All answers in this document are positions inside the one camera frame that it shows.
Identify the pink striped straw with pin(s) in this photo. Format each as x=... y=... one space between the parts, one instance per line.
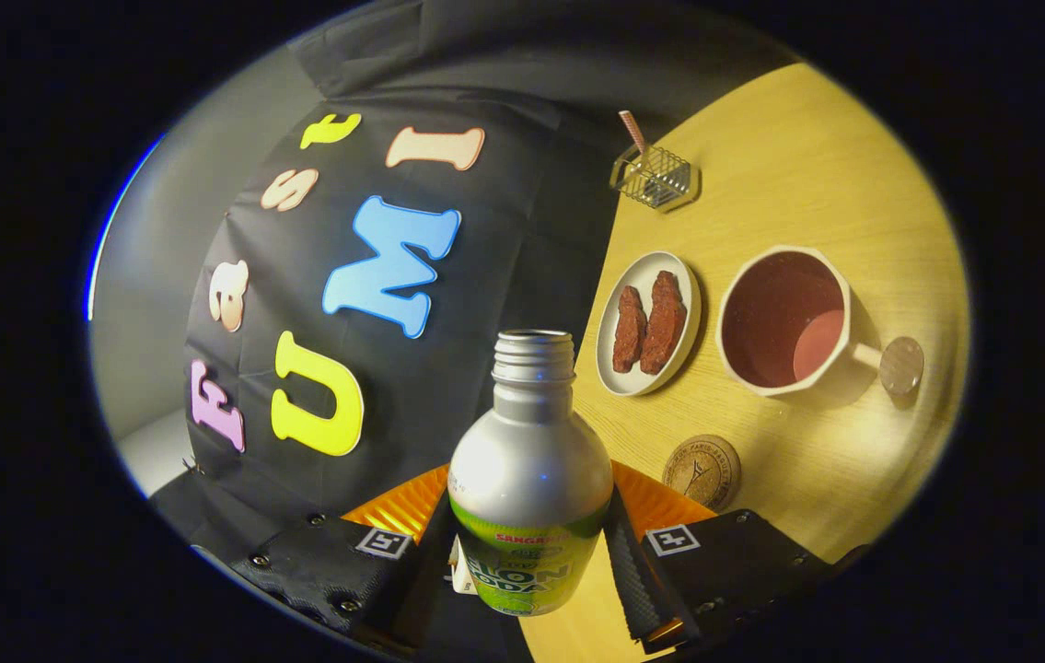
x=632 y=131

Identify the silver bottle with green label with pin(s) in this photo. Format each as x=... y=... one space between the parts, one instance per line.
x=529 y=470

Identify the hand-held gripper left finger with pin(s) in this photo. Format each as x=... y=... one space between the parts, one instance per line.
x=338 y=571

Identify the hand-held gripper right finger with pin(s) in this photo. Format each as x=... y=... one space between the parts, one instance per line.
x=725 y=562

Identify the wooden table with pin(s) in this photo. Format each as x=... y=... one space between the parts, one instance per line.
x=789 y=166

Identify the brown meat slice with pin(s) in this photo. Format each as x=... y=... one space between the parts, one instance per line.
x=629 y=329
x=665 y=320

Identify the round cork coaster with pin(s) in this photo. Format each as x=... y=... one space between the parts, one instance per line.
x=702 y=472

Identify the white oval plate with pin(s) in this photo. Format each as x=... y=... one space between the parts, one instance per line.
x=619 y=378

